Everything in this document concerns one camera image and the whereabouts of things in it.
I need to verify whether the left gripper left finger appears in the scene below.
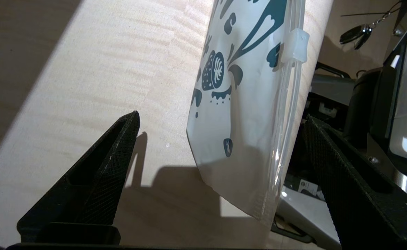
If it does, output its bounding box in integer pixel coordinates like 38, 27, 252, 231
17, 110, 141, 243

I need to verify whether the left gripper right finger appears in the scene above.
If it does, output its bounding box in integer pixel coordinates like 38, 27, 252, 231
302, 116, 407, 250

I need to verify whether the white blue plastic wrapper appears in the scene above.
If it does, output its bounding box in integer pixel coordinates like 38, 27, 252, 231
186, 0, 310, 226

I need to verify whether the black key bunch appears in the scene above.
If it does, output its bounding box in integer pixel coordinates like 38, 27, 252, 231
340, 0, 404, 50

